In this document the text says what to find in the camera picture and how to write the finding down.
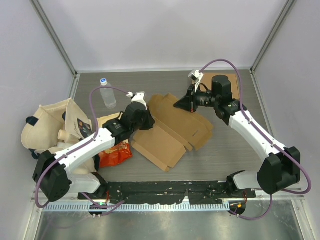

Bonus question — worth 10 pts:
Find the slotted cable duct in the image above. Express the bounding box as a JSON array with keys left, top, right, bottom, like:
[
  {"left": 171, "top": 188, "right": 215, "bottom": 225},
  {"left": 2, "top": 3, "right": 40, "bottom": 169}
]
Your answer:
[{"left": 43, "top": 202, "right": 230, "bottom": 213}]

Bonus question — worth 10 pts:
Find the clear plastic water bottle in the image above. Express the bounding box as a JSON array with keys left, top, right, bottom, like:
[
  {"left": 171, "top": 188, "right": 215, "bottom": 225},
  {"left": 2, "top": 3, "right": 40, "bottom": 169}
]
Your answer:
[{"left": 99, "top": 78, "right": 117, "bottom": 109}]

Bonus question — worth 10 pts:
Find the large brown cardboard box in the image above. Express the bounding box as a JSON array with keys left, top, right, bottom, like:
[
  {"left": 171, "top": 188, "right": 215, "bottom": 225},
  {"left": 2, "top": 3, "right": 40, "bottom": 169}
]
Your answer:
[{"left": 200, "top": 72, "right": 240, "bottom": 100}]

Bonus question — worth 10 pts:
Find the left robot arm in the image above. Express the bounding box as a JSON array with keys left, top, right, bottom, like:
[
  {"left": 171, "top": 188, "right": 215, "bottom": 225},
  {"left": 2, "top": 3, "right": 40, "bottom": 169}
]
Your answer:
[{"left": 32, "top": 102, "right": 155, "bottom": 202}]

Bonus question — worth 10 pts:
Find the small cardboard box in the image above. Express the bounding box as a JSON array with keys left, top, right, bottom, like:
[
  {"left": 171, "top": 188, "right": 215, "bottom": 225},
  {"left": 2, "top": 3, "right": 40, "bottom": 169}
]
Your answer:
[{"left": 131, "top": 93, "right": 214, "bottom": 172}]

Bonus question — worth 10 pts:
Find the right aluminium frame post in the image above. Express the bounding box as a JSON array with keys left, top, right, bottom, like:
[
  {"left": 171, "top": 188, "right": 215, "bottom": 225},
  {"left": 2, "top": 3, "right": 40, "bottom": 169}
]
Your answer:
[{"left": 250, "top": 0, "right": 297, "bottom": 74}]

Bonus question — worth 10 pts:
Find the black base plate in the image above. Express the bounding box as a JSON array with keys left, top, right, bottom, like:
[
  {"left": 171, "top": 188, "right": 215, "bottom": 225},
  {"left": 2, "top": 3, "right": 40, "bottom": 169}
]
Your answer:
[{"left": 89, "top": 180, "right": 256, "bottom": 205}]

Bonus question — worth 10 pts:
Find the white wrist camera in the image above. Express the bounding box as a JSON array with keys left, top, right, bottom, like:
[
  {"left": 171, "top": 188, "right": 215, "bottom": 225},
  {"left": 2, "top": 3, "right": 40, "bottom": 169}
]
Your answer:
[
  {"left": 126, "top": 91, "right": 148, "bottom": 110},
  {"left": 188, "top": 69, "right": 204, "bottom": 93}
]

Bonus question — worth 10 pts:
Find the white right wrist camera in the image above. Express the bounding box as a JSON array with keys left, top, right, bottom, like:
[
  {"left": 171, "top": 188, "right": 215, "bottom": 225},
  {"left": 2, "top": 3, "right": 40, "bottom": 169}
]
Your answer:
[{"left": 188, "top": 69, "right": 204, "bottom": 93}]

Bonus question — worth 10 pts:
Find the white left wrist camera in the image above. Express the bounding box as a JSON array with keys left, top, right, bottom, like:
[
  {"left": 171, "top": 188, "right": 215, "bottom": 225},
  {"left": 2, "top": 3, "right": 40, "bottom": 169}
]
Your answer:
[{"left": 126, "top": 91, "right": 148, "bottom": 110}]

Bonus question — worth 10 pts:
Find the left aluminium frame post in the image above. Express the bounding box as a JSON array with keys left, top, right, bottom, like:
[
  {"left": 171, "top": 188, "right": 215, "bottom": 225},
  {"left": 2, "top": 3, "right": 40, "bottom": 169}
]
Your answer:
[{"left": 30, "top": 0, "right": 80, "bottom": 99}]

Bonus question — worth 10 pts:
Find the beige bottle in tote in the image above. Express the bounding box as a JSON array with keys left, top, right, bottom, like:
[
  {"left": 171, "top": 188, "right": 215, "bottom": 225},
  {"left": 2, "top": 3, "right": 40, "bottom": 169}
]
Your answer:
[{"left": 57, "top": 129, "right": 69, "bottom": 142}]

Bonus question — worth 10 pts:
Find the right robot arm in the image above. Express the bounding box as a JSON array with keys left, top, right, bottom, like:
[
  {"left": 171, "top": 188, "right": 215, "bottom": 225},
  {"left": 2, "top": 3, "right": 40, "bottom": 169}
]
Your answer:
[{"left": 173, "top": 70, "right": 301, "bottom": 198}]

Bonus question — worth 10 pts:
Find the aluminium frame post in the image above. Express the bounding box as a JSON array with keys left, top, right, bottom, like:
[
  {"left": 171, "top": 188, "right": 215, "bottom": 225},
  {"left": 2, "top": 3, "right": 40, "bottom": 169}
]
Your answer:
[
  {"left": 30, "top": 0, "right": 80, "bottom": 99},
  {"left": 250, "top": 0, "right": 297, "bottom": 74}
]

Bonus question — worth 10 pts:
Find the beige canvas tote bag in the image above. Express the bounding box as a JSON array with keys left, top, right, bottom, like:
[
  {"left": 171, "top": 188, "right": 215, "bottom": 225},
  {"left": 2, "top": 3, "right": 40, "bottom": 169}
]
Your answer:
[{"left": 20, "top": 97, "right": 97, "bottom": 187}]

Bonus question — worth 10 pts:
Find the cassava chips bag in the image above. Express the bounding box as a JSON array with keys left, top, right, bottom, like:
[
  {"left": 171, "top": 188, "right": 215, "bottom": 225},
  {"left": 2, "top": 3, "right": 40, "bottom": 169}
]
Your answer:
[{"left": 96, "top": 112, "right": 133, "bottom": 169}]

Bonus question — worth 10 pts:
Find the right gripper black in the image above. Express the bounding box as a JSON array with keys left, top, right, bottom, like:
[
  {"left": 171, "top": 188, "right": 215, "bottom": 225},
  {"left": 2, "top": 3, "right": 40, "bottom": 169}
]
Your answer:
[{"left": 174, "top": 83, "right": 219, "bottom": 114}]

